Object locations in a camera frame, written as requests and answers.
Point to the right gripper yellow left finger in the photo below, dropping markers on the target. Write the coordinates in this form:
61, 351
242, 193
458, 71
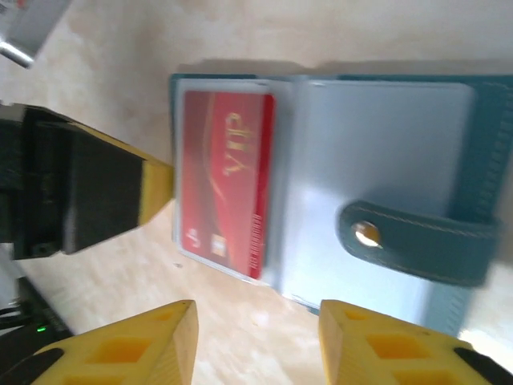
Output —
132, 353

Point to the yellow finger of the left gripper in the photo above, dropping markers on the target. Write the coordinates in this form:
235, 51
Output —
108, 192

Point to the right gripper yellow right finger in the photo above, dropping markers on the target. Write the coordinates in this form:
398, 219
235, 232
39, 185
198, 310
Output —
393, 353

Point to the teal card holder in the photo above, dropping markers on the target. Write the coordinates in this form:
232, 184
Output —
421, 248

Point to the red VIP card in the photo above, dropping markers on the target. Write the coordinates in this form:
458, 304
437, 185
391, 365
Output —
224, 160

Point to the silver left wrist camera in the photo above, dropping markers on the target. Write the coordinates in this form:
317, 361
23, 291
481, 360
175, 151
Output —
36, 24

